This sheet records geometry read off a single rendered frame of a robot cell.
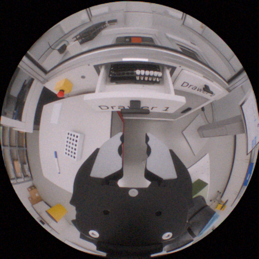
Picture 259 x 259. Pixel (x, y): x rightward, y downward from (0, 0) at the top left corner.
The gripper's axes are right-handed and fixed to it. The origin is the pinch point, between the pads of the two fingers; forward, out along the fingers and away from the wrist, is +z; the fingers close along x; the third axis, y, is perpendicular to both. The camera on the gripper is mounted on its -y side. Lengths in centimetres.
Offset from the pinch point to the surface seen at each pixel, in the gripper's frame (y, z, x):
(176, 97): -4.8, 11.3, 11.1
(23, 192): 207, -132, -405
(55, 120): 5, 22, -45
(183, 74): -13.8, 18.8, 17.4
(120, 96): -4.4, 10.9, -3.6
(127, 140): 57, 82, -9
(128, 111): -0.5, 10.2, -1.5
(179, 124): 38, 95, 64
